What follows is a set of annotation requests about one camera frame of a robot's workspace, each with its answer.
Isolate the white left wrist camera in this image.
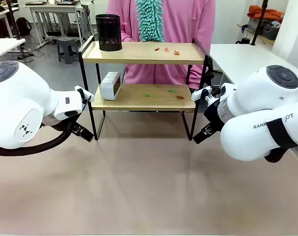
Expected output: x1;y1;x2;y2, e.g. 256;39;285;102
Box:
74;85;94;104

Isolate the black backpack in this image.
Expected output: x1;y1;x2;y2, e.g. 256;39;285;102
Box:
16;17;32;36

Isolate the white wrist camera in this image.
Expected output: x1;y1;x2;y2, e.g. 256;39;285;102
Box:
74;85;94;104
191;86;222;102

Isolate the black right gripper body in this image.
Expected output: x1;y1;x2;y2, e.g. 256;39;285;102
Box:
204;97;227;130

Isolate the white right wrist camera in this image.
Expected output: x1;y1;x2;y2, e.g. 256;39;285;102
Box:
191;86;222;102

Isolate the white digital clock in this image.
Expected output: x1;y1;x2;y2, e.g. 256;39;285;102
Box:
100;71;122;101

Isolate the orange bag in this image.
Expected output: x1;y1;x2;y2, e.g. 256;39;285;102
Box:
247;5;285;23

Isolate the teal chenille duster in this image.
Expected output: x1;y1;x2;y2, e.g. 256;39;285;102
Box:
135;0;165;43

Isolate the person's right forearm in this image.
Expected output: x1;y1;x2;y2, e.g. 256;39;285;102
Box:
121;24;140;43

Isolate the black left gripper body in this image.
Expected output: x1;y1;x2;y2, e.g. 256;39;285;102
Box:
68;119;79;135

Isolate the grey plastic stool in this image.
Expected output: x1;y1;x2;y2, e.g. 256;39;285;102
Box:
56;37;79;65

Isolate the white side table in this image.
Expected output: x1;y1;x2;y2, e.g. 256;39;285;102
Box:
0;38;26;62

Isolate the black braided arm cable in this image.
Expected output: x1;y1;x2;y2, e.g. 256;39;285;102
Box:
0;119;74;157

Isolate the black arm strap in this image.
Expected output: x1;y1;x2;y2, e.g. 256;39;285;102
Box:
264;118;298;163

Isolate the person's left forearm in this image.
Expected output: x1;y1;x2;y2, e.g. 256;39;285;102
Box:
193;14;216;89

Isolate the person in pink hoodie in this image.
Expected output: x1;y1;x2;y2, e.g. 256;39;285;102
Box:
106;0;216;90

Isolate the grey storage crate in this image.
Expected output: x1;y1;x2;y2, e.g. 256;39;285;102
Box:
262;23;280;40

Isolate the large white table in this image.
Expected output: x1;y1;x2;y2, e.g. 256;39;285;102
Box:
209;43;275;86

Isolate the two-tier wood metal shelf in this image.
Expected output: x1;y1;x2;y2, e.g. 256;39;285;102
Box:
78;35;213;141

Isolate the black mesh pen holder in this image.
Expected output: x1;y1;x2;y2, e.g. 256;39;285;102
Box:
95;14;123;52

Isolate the black stand pole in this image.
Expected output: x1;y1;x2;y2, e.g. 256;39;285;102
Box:
236;0;268;46
6;0;26;41

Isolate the grey background desk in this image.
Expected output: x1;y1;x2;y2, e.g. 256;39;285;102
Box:
26;1;92;48

